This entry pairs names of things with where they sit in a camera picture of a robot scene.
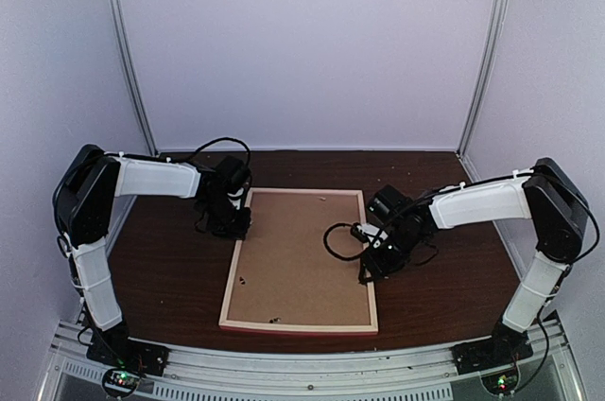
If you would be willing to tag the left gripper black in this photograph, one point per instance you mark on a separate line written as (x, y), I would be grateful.
(239, 232)

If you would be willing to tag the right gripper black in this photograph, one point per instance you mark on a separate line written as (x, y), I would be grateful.
(378, 268)

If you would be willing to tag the brown backing board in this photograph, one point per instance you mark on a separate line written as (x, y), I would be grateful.
(298, 259)

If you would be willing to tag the pink wooden picture frame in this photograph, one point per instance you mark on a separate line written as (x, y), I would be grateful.
(227, 301)

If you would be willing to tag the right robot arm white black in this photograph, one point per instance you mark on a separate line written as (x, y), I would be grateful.
(542, 195)

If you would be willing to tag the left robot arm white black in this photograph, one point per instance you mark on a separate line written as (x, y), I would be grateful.
(83, 201)

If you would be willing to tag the right circuit board with leds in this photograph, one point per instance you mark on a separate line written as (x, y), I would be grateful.
(500, 383)

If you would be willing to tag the circuit board with leds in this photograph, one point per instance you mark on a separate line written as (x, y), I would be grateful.
(118, 382)
(500, 383)

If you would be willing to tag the left circuit board with leds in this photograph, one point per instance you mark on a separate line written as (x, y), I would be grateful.
(118, 382)

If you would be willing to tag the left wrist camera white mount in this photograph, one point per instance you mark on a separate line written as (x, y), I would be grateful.
(238, 198)

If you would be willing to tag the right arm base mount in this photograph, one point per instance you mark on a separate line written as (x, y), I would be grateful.
(503, 347)

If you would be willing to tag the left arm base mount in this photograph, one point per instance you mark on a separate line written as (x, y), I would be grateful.
(114, 347)

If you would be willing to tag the right aluminium corner post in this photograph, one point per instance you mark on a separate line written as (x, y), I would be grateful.
(494, 30)

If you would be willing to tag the aluminium corner post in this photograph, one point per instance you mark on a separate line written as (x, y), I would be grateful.
(494, 30)
(130, 76)

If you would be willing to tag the left aluminium corner post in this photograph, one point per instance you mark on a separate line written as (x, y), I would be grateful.
(130, 76)

